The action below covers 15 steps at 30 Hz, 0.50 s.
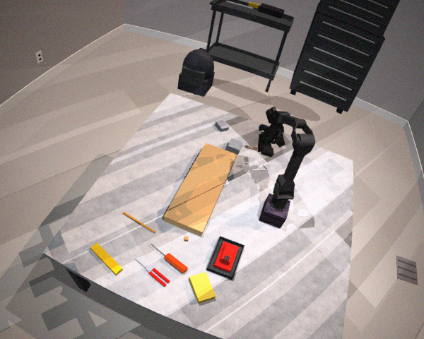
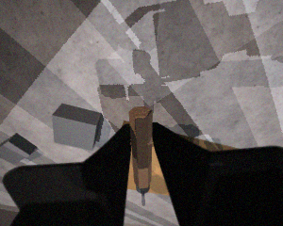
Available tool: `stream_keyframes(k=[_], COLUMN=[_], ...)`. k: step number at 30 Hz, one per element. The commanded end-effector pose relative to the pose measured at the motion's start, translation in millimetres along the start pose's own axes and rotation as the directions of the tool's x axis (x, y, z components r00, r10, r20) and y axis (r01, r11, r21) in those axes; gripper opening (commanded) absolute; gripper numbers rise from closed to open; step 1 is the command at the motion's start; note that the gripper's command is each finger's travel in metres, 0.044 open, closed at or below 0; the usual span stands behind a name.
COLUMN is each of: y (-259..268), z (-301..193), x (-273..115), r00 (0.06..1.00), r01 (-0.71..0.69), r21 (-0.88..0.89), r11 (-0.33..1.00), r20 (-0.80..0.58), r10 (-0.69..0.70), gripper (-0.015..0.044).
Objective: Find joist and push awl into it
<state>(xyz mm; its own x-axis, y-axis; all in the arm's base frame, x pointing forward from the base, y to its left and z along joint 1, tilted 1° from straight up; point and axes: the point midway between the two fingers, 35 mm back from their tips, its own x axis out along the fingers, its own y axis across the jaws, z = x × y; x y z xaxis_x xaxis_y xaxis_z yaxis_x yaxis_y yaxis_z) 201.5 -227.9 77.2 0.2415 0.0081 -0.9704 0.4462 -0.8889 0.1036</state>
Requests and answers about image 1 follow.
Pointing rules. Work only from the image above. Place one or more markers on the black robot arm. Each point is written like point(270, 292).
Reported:
point(303, 143)

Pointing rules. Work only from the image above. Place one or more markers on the brown panel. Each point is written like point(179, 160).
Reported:
point(199, 192)

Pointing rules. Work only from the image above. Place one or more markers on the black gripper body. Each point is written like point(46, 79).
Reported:
point(268, 138)

